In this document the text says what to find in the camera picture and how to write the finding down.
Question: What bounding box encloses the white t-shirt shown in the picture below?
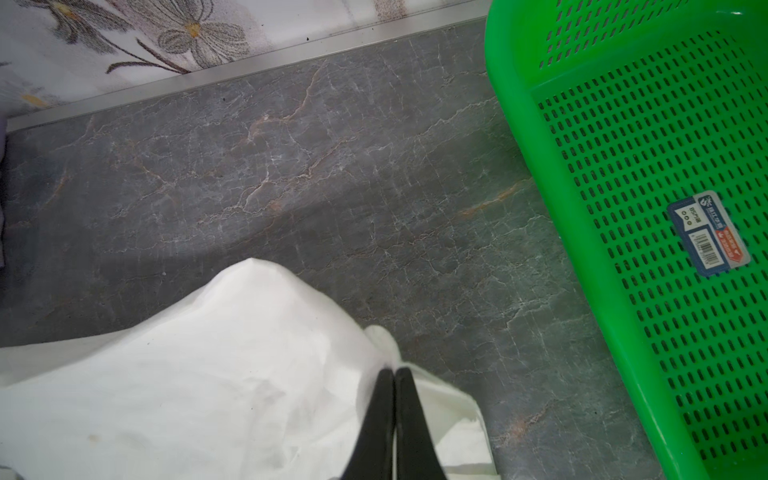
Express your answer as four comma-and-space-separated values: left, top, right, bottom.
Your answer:
1, 259, 498, 479

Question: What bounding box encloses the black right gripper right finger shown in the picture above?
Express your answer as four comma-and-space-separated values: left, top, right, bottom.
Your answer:
394, 367, 447, 480

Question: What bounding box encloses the green plastic laundry basket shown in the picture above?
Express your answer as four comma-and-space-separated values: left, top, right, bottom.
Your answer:
485, 1, 767, 479

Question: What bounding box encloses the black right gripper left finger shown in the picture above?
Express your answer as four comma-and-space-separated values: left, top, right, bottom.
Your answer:
341, 369, 395, 480

